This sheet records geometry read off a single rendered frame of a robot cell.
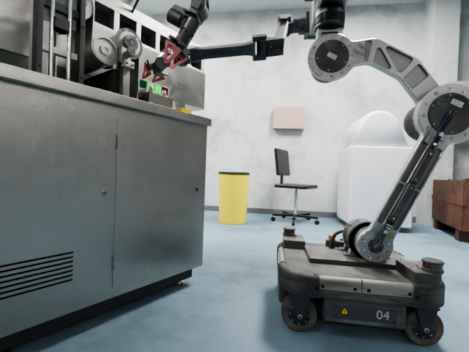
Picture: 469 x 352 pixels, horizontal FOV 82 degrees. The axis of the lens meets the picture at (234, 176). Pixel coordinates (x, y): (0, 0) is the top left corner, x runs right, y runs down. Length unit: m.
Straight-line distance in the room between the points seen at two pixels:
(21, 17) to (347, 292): 1.88
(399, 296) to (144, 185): 1.07
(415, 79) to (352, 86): 3.12
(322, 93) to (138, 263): 3.70
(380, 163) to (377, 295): 2.45
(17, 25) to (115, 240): 1.13
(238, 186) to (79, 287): 2.27
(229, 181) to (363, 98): 2.41
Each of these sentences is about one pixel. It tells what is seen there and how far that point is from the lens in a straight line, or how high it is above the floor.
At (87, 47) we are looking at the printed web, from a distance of 1.54.
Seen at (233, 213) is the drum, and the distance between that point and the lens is 3.17.
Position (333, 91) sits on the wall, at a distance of 4.42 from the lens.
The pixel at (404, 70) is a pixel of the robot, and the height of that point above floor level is 1.07.
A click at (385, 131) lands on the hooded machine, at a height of 1.15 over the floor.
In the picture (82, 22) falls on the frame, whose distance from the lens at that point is 1.36.
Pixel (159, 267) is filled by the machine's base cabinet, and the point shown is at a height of 0.17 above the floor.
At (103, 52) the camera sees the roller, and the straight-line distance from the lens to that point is 1.52.
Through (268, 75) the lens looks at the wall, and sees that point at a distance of 4.42.
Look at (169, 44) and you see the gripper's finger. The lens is 1.18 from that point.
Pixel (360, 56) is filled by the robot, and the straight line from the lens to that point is 1.36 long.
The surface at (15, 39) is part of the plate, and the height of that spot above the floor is 1.20.
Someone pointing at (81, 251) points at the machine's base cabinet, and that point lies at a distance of 1.14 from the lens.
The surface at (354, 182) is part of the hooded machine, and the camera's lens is 3.40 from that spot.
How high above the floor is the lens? 0.62
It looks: 1 degrees down
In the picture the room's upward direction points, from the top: 2 degrees clockwise
